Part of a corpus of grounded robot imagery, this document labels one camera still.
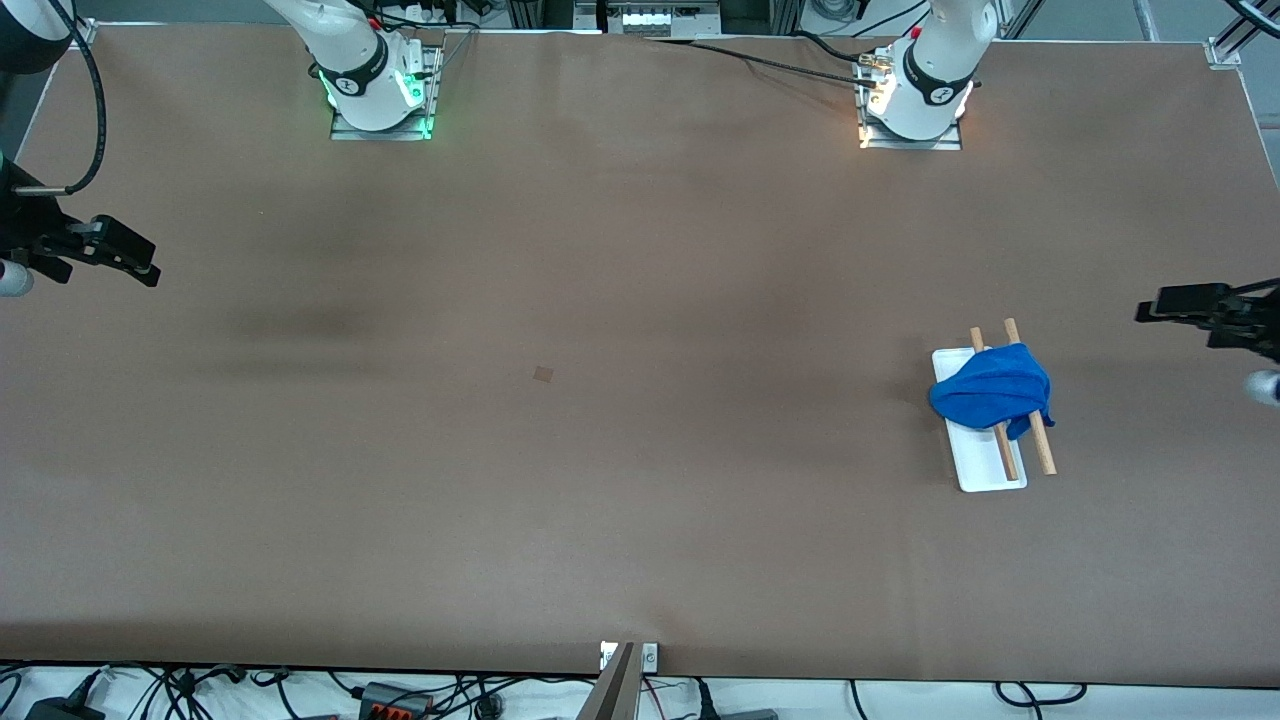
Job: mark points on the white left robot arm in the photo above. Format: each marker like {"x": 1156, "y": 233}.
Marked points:
{"x": 935, "y": 70}

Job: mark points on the brown camera mount post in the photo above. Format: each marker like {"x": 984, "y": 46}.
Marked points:
{"x": 612, "y": 695}

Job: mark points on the white metal mount bracket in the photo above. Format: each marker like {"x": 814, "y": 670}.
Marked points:
{"x": 650, "y": 657}

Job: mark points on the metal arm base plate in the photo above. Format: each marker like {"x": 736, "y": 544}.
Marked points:
{"x": 910, "y": 144}
{"x": 380, "y": 133}

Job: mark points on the black power adapter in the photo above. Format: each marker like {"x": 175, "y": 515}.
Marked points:
{"x": 60, "y": 710}

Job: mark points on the black box with orange buttons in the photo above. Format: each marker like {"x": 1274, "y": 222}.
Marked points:
{"x": 395, "y": 700}

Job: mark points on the aluminium table corner bracket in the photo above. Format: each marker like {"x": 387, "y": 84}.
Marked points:
{"x": 80, "y": 35}
{"x": 1222, "y": 52}

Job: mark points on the blue microfiber towel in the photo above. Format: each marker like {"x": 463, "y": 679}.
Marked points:
{"x": 990, "y": 390}

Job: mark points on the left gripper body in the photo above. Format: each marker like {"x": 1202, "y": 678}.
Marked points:
{"x": 1258, "y": 322}

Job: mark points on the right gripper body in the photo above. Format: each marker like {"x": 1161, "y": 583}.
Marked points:
{"x": 28, "y": 236}

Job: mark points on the white rack with wooden rods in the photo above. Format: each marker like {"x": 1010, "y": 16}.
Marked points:
{"x": 985, "y": 470}

